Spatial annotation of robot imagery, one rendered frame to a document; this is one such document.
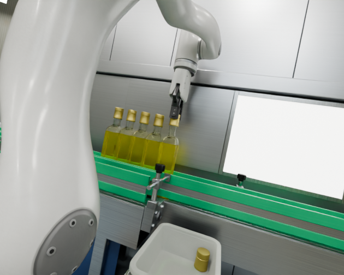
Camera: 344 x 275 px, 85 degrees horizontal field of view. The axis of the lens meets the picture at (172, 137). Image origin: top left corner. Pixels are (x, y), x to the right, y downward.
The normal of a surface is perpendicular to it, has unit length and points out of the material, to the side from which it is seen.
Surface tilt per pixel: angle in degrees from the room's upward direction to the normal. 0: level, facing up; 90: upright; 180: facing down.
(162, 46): 90
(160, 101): 90
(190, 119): 90
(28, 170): 62
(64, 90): 78
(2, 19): 90
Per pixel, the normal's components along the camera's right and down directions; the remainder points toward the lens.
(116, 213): -0.26, -0.04
